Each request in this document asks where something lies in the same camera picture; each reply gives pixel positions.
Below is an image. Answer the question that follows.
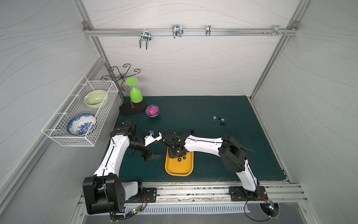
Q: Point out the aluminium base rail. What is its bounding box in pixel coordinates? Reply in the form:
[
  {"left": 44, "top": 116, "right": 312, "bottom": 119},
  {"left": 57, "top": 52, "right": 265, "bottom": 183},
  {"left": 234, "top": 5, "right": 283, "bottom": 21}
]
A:
[{"left": 77, "top": 181, "right": 308, "bottom": 207}]

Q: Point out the metal hook middle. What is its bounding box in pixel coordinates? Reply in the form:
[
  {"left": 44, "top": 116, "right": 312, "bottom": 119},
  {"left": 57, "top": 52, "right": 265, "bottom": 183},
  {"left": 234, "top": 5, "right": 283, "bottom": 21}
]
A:
[{"left": 172, "top": 25, "right": 184, "bottom": 39}]

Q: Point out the white slotted cable duct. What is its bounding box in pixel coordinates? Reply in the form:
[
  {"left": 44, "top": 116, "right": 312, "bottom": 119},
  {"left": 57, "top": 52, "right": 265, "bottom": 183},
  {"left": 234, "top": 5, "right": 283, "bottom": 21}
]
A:
[{"left": 140, "top": 203, "right": 250, "bottom": 215}]

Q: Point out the metal bracket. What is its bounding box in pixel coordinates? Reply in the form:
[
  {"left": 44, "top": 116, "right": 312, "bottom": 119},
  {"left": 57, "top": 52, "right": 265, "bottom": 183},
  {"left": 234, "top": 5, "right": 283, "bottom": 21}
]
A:
[{"left": 206, "top": 25, "right": 211, "bottom": 36}]

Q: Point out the light green bowl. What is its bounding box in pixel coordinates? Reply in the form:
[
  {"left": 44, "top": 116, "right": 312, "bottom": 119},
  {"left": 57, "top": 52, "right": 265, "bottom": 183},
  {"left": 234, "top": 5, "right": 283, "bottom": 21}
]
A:
[{"left": 84, "top": 90, "right": 109, "bottom": 110}]

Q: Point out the metal hook right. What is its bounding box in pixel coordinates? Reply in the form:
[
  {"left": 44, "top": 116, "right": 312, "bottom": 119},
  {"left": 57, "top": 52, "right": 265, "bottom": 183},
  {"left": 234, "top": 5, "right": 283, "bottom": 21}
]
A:
[{"left": 263, "top": 25, "right": 285, "bottom": 36}]

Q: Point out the green plastic goblet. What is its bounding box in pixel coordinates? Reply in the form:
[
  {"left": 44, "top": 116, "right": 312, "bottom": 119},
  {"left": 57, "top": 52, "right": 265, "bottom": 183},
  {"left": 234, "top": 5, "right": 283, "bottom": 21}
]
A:
[{"left": 126, "top": 77, "right": 143, "bottom": 103}]

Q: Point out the blue white patterned bowl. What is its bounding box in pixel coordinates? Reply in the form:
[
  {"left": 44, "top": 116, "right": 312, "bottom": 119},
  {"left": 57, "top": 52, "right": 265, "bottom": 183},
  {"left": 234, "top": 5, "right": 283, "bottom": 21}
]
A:
[{"left": 67, "top": 113, "right": 97, "bottom": 136}]

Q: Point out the aluminium crossbar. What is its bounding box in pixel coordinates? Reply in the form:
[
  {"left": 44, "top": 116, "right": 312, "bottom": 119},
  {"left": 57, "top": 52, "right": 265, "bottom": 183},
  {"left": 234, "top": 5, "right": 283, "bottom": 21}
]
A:
[{"left": 84, "top": 28, "right": 299, "bottom": 37}]

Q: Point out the purple ball in bowl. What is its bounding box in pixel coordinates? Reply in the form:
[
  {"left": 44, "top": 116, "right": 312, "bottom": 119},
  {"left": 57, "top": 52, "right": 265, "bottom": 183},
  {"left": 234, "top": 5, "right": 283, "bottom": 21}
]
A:
[{"left": 145, "top": 105, "right": 160, "bottom": 117}]

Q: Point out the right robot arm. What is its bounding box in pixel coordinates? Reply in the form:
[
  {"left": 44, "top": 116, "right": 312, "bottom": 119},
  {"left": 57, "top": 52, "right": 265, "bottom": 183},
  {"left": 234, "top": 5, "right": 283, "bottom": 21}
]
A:
[{"left": 162, "top": 135, "right": 260, "bottom": 194}]

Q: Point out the metal hook left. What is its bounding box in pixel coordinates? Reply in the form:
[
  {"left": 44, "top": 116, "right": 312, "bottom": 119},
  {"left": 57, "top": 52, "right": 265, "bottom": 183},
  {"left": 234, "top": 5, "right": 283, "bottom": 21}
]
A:
[{"left": 139, "top": 31, "right": 152, "bottom": 49}]

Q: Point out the black metal cup stand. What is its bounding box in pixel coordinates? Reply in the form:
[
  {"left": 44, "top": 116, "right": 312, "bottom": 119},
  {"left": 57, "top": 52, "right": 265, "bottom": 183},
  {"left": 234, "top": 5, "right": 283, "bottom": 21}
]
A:
[{"left": 100, "top": 63, "right": 146, "bottom": 115}]

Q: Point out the yellow plastic storage box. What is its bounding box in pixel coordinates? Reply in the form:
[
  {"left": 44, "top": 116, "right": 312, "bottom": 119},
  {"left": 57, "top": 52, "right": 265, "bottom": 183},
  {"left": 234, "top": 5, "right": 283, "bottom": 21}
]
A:
[{"left": 165, "top": 150, "right": 194, "bottom": 177}]

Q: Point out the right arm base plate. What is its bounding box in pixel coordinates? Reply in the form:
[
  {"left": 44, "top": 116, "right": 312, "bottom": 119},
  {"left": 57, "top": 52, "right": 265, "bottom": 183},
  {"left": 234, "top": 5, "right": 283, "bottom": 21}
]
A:
[{"left": 228, "top": 186, "right": 269, "bottom": 202}]

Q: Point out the metal hook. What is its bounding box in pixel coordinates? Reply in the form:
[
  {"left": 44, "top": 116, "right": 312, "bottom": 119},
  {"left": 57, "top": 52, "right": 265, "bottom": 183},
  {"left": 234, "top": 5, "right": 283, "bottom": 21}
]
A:
[
  {"left": 263, "top": 25, "right": 285, "bottom": 36},
  {"left": 139, "top": 31, "right": 152, "bottom": 49},
  {"left": 172, "top": 25, "right": 184, "bottom": 39}
]

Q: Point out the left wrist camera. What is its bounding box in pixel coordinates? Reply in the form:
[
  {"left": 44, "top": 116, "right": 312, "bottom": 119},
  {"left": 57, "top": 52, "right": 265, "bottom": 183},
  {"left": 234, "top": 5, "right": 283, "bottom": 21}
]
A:
[{"left": 144, "top": 130, "right": 162, "bottom": 146}]

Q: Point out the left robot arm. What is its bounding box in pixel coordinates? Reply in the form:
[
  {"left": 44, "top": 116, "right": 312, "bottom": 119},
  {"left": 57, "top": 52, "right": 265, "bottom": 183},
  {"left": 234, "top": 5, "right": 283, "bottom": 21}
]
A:
[{"left": 83, "top": 127, "right": 162, "bottom": 215}]

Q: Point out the white wire basket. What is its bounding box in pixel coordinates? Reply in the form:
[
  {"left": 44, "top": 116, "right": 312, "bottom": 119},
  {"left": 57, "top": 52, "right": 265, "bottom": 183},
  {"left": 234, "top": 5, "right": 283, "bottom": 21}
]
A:
[{"left": 42, "top": 76, "right": 118, "bottom": 147}]

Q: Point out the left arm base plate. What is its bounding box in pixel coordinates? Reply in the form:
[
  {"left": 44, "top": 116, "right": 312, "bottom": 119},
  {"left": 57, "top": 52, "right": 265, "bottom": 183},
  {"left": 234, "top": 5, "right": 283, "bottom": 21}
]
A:
[{"left": 125, "top": 187, "right": 158, "bottom": 203}]

